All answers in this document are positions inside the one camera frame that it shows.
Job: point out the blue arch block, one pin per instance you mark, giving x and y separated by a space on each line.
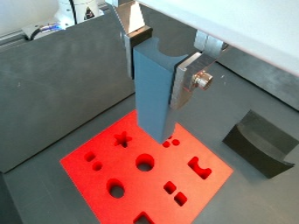
154 82

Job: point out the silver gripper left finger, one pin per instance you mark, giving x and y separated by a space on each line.
134 38

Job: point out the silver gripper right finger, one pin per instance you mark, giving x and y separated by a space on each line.
191 72

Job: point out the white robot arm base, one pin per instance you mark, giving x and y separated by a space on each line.
72 12

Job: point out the aluminium frame rail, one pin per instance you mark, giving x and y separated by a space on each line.
12 38

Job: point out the red shape sorting board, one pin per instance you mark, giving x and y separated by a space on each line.
138 181

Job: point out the black curved holder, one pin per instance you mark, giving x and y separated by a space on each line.
262 144

